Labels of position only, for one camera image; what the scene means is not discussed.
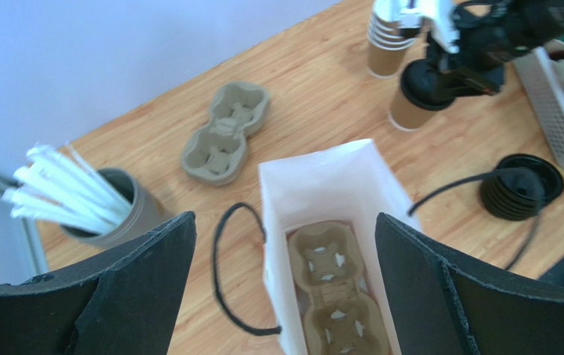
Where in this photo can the left aluminium frame post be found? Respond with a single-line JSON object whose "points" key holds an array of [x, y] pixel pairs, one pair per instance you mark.
{"points": [[6, 207]]}

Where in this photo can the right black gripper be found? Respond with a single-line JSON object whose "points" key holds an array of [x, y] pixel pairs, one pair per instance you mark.
{"points": [[472, 64]]}

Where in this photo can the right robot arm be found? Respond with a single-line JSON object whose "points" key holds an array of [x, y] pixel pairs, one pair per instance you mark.
{"points": [[545, 18]]}

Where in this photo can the white laundry basket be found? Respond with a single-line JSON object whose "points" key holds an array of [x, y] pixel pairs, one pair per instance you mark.
{"points": [[546, 95]]}

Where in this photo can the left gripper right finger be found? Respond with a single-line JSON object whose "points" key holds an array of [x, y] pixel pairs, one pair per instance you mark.
{"points": [[443, 301]]}

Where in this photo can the pulp cup carrier tray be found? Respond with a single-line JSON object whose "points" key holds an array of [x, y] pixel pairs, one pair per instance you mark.
{"points": [[341, 318]]}

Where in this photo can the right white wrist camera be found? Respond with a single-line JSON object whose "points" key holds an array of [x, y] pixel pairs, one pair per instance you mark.
{"points": [[410, 16]]}

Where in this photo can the single black cup lid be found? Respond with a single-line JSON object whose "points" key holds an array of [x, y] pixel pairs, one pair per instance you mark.
{"points": [[418, 83]]}

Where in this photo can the stack of black lids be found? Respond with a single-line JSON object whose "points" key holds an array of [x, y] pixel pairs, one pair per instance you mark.
{"points": [[512, 198]]}

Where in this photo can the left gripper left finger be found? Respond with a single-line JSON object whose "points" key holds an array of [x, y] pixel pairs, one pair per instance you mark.
{"points": [[124, 300]]}

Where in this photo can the orange paper bag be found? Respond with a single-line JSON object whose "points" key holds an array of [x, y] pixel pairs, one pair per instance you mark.
{"points": [[350, 183]]}

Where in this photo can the stack of paper cups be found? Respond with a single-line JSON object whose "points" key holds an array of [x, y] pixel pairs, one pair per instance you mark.
{"points": [[386, 46]]}

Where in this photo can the grey straw holder cup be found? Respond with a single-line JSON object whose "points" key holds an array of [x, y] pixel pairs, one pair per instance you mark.
{"points": [[147, 212]]}

